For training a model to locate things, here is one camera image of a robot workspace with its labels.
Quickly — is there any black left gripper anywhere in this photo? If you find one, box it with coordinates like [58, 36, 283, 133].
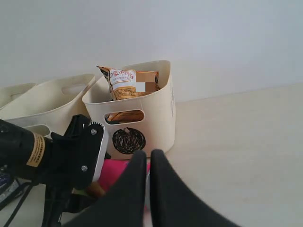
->
[42, 180, 98, 227]

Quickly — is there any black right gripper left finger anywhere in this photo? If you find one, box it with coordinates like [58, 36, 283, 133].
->
[64, 150, 147, 227]

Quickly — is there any pink chips can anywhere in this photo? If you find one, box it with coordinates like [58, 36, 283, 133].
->
[98, 159, 151, 210]

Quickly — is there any cream bin square mark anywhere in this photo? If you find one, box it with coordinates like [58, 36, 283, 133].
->
[0, 74, 96, 137]

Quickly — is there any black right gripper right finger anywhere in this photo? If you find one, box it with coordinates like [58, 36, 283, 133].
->
[150, 149, 237, 227]

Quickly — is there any cream bin triangle mark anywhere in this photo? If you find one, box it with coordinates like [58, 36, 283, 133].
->
[0, 83, 36, 109]

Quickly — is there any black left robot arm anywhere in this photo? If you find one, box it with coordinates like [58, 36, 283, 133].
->
[0, 115, 104, 227]

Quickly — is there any yellow chips can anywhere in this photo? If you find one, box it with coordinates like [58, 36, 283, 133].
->
[85, 182, 106, 197]

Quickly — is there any cream bin circle mark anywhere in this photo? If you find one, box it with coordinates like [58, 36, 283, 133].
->
[82, 60, 176, 160]

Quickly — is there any orange white noodle bag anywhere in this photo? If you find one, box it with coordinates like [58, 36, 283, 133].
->
[98, 66, 160, 101]

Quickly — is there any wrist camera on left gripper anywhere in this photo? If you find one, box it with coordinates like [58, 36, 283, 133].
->
[51, 114, 108, 190]

